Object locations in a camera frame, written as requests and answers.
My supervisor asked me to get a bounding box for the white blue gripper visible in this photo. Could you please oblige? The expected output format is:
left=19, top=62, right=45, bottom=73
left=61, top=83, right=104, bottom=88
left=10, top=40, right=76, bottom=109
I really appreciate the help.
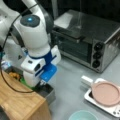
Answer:
left=21, top=45, right=61, bottom=87

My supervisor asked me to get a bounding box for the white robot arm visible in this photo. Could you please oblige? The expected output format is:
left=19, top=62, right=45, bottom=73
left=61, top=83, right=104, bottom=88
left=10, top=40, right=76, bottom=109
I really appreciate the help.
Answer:
left=0, top=0, right=61, bottom=87

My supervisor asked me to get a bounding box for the grey drawer box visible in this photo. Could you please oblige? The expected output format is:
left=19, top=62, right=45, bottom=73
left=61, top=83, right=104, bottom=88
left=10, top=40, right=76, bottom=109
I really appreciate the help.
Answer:
left=6, top=66, right=56, bottom=104

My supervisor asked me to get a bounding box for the yellow toy pepper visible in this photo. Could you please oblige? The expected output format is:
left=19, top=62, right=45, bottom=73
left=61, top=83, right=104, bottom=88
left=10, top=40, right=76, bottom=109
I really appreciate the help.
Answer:
left=9, top=72, right=20, bottom=80

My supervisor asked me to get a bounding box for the wooden drawer cabinet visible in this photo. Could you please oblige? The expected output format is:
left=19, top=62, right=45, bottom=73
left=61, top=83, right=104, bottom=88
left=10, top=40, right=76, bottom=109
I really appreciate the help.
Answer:
left=0, top=73, right=52, bottom=120

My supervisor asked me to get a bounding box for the silver toaster oven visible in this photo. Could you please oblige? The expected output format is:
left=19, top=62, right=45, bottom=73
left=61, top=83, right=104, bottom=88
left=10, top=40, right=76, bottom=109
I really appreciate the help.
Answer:
left=52, top=10, right=120, bottom=73

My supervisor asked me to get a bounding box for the teal bowl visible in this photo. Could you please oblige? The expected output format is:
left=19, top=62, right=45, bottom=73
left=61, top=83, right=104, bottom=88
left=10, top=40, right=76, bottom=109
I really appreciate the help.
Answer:
left=68, top=110, right=98, bottom=120

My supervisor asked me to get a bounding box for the pink frying pan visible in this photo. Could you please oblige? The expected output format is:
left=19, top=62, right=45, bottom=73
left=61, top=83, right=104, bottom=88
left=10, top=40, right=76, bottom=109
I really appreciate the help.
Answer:
left=82, top=76, right=120, bottom=107

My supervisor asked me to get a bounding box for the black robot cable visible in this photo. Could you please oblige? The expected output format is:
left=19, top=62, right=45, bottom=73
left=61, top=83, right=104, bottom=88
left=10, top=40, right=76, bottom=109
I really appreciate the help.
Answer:
left=0, top=9, right=34, bottom=94

